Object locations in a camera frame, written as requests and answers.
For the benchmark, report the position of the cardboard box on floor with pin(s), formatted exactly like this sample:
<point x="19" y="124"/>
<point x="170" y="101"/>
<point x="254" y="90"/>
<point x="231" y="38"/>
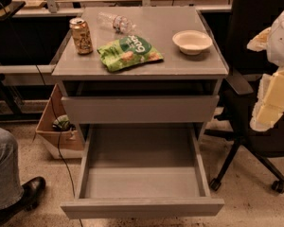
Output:
<point x="60" y="144"/>

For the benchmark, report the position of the white paper bowl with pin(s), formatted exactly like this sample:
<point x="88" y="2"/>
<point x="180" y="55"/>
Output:
<point x="192" y="42"/>

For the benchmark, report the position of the clear plastic water bottle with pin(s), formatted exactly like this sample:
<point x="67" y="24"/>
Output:
<point x="118" y="23"/>

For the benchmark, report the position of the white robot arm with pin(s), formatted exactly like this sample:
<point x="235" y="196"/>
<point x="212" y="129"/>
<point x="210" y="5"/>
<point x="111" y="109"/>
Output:
<point x="270" y="95"/>

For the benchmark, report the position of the person leg in jeans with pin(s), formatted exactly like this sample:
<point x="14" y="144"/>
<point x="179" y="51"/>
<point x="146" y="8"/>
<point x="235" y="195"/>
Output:
<point x="11" y="190"/>

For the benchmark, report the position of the gold soda can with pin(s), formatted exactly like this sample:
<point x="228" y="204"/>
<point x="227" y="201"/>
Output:
<point x="81" y="36"/>

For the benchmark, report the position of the grey top drawer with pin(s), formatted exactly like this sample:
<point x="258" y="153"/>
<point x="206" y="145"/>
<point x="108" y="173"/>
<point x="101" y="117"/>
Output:
<point x="139" y="109"/>

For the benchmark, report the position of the black leather shoe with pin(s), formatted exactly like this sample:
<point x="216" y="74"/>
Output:
<point x="33" y="190"/>

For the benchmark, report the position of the grey drawer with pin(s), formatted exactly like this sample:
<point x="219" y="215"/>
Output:
<point x="139" y="109"/>
<point x="142" y="171"/>

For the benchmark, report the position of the green chip bag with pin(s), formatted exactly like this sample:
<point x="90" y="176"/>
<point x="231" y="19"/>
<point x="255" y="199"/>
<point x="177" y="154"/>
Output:
<point x="126" y="52"/>

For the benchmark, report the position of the grey drawer cabinet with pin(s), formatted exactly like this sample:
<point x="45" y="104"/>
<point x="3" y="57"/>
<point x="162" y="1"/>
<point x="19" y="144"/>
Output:
<point x="177" y="74"/>

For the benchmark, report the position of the green item in box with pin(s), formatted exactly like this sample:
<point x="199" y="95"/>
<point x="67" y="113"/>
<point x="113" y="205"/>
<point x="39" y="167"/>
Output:
<point x="62" y="123"/>

